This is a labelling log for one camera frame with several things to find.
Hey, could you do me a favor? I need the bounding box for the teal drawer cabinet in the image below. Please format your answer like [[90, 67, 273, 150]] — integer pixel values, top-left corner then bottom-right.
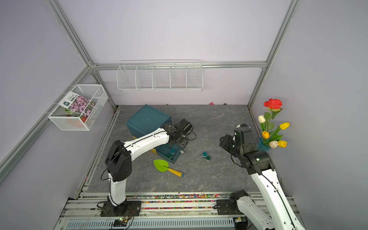
[[126, 104, 172, 138]]

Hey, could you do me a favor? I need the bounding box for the teal bottom drawer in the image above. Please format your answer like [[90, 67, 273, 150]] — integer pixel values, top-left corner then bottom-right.
[[155, 142, 188, 164]]

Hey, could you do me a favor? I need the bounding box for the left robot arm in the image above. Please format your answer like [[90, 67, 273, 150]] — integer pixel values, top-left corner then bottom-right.
[[99, 119, 193, 217]]

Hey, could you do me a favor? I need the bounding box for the long white wire basket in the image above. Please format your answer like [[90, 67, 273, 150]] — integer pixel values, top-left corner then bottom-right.
[[116, 60, 204, 92]]

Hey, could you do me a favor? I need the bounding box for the green toy shovel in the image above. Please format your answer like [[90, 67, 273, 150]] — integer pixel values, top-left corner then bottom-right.
[[153, 159, 183, 178]]

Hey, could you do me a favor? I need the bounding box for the small white wire basket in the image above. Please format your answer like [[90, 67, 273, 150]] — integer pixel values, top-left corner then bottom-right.
[[48, 84, 108, 131]]

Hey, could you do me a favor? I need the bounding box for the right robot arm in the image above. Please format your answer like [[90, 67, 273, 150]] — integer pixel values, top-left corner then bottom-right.
[[214, 124, 304, 230]]

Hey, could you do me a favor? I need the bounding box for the glass vase with flowers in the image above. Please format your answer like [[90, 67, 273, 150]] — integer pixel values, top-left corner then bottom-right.
[[256, 98, 290, 151]]

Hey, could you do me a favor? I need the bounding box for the colourful pebble tray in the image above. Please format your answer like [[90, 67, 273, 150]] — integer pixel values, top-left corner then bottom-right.
[[126, 193, 230, 210]]

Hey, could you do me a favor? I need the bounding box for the purple flower seed packet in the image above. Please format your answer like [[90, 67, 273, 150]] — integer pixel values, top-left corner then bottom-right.
[[58, 91, 96, 118]]

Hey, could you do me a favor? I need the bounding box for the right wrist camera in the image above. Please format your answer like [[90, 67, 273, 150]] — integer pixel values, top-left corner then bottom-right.
[[236, 124, 250, 129]]

